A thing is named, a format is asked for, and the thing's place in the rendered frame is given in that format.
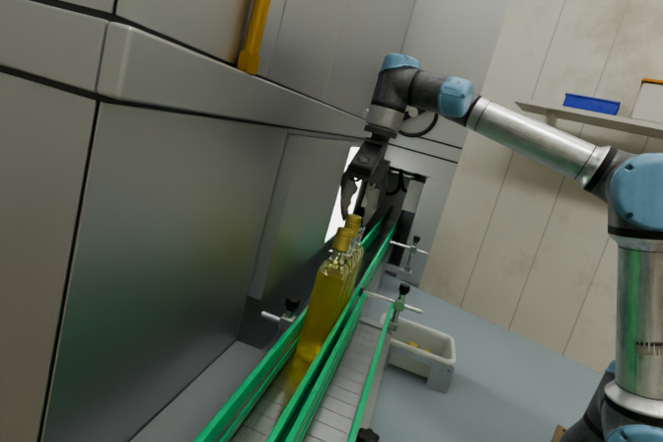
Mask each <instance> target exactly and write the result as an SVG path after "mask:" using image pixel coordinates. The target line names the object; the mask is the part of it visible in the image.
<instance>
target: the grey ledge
mask: <svg viewBox="0 0 663 442"><path fill-rule="evenodd" d="M266 355H267V352H264V351H262V350H260V349H257V348H255V347H252V346H250V345H247V344H245V343H242V342H240V341H237V340H236V341H235V342H234V343H233V344H232V345H231V346H230V347H229V348H228V349H227V350H226V351H225V352H223V353H222V354H221V355H220V356H219V357H218V358H217V359H216V360H215V361H214V362H213V363H212V364H211V365H210V366H209V367H208V368H206V369H205V370H204V371H203V372H202V373H201V374H200V375H199V376H198V377H197V378H196V379H195V380H194V381H193V382H192V383H191V384H190V385H188V386H187V387H186V388H185V389H184V390H183V391H182V392H181V393H180V394H179V395H178V396H177V397H176V398H175V399H174V400H173V401H171V402H170V403H169V404H168V405H167V406H166V407H165V408H164V409H163V410H162V411H161V412H160V413H159V414H158V415H157V416H155V417H154V418H153V419H152V420H151V421H150V422H149V423H148V424H147V425H146V426H145V427H144V428H143V429H142V430H141V431H140V432H138V433H137V434H136V435H135V436H134V437H133V438H132V439H131V440H130V441H129V442H193V440H194V439H195V438H196V437H197V436H198V434H199V433H200V432H201V431H202V430H203V428H204V427H205V426H206V425H207V424H208V423H209V421H210V420H211V419H212V418H213V417H214V415H215V414H216V413H217V412H218V411H219V410H220V408H221V407H222V406H223V405H224V404H225V402H227V401H228V400H229V399H230V397H231V396H232V395H233V394H234V393H235V392H236V390H237V389H238V388H239V387H240V386H241V384H242V383H243V382H244V381H245V380H246V378H247V377H248V376H249V375H250V374H251V373H252V371H253V370H254V369H255V368H256V367H257V365H258V364H259V363H260V362H261V360H262V359H263V358H264V357H265V356H266Z"/></svg>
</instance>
